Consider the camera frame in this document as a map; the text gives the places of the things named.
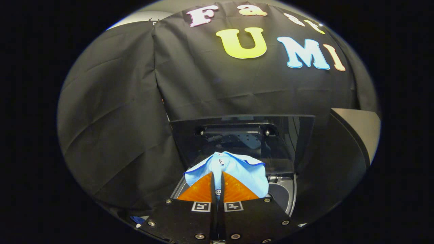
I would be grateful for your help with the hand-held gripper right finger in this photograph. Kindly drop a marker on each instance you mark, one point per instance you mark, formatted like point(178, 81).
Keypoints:
point(251, 223)

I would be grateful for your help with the light blue polo shirt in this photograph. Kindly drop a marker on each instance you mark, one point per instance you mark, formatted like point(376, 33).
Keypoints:
point(244, 173)

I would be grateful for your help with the black backdrop cloth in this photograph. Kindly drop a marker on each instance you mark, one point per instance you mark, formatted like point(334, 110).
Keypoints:
point(112, 118)

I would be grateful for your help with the dark washing machine lid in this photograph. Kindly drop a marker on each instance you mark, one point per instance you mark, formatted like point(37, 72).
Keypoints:
point(190, 135)

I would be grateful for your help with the beige cabinet with dark top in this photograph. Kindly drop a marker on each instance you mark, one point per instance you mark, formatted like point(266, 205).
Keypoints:
point(359, 128)

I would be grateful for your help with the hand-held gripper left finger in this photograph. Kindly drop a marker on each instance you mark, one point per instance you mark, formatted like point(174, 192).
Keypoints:
point(190, 223)

